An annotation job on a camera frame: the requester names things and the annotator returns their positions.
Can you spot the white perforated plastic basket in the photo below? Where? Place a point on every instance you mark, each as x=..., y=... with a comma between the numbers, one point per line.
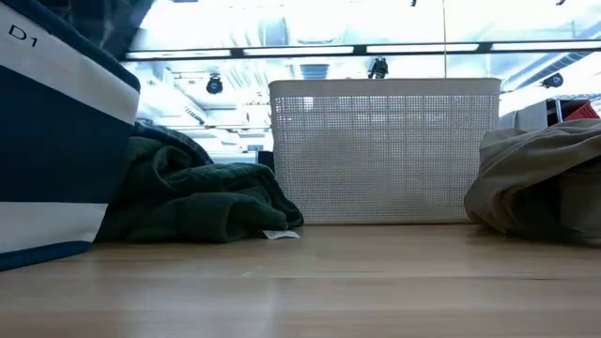
x=385, y=150

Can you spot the navy white striped fabric bin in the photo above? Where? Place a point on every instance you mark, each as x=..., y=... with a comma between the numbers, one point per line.
x=56, y=141

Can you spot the grey hanging cloth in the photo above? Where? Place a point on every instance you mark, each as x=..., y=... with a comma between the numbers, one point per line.
x=523, y=116

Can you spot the beige khaki garment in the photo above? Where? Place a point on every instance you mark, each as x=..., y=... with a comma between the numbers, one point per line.
x=530, y=188

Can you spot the black ceiling camera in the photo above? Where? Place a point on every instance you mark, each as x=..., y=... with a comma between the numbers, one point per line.
x=553, y=80
x=214, y=85
x=378, y=68

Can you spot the blue beige large-check shirt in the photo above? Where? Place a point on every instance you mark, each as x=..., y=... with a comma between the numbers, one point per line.
x=103, y=23

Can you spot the blue fine-plaid shirt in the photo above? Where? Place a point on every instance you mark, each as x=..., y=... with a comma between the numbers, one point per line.
x=174, y=136

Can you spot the red storage bin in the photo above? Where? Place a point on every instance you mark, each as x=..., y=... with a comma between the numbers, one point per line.
x=582, y=112

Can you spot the dark green garment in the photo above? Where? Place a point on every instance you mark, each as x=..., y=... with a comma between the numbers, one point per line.
x=197, y=202

